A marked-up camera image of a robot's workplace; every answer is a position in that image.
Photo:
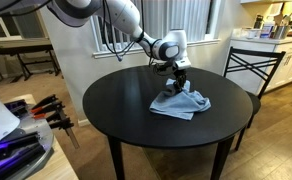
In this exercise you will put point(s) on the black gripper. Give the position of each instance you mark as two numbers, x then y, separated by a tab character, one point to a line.
180	74

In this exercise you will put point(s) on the blue towel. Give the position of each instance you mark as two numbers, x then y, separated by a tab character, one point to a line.
179	105

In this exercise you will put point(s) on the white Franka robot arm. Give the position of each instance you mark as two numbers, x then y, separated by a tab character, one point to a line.
126	16

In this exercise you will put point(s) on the white window sill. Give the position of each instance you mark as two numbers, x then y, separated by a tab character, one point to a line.
199	42

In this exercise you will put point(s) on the black round table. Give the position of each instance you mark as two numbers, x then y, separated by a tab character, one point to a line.
136	110

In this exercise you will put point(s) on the white vertical window blinds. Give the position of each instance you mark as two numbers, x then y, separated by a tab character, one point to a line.
192	16

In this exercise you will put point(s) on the black metal chair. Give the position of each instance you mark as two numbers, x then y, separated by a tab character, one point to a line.
252	66

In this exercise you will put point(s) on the white cup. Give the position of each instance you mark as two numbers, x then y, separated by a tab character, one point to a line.
253	34

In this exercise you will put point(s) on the black bottle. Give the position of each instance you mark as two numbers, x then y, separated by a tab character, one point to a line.
258	21

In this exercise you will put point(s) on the white blue labelled container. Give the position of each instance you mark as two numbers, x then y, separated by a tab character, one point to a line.
266	30

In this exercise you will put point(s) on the white kitchen counter cabinet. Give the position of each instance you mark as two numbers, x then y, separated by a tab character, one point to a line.
286	63

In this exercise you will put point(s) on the metal canister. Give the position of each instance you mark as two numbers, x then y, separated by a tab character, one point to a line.
280	32

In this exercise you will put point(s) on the light wooden robot stand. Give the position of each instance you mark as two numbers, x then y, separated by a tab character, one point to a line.
57	166

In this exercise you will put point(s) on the black keyboard on stand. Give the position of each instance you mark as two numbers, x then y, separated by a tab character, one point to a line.
22	50

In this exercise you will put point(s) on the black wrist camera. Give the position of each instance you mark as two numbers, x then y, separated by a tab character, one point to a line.
162	69

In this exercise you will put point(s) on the round grey robot base plate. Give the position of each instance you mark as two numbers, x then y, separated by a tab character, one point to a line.
26	146

